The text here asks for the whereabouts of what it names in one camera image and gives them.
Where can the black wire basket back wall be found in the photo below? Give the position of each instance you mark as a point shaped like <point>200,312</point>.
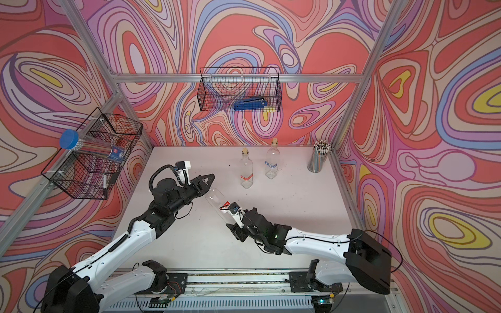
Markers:
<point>221,87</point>

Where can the black marker in basket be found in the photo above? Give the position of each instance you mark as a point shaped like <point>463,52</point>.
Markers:
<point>105,186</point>

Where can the clear bottle blue label cork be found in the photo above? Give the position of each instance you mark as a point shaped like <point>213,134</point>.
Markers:
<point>272,160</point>

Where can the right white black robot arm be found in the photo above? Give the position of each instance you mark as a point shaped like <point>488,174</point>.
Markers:
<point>353,257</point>

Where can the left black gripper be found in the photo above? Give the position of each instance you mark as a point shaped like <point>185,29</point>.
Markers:
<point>196,182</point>

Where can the blue tool in basket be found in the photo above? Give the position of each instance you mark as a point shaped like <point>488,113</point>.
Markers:
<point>251,103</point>

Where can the metal cup with pencils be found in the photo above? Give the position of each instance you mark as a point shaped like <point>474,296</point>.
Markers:
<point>321,150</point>

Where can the clear tube with blue cap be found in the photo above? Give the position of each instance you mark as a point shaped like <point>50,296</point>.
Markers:
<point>82,143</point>

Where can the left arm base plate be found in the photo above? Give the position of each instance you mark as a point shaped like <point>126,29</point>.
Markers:
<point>173,284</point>

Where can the black wire basket wall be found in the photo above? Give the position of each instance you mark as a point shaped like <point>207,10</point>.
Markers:
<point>221,87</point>
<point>81,175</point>

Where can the clear bottle with black cap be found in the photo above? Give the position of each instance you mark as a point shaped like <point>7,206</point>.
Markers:
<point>218,201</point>

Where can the clear bottle red label cork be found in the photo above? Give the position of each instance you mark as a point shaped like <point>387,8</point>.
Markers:
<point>246,173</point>

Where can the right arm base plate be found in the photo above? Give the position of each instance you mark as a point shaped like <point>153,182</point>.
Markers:
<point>302,282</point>

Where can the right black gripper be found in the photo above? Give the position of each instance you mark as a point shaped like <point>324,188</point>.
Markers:
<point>237,232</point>

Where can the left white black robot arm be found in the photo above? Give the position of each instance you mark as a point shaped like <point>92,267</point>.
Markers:
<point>88,286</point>

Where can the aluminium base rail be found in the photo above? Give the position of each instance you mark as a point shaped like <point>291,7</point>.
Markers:
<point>254,282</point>

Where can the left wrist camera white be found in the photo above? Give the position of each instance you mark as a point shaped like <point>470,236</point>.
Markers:
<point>182,171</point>

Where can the black wire basket left wall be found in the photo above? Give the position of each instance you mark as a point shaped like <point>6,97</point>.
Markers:
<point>81,175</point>

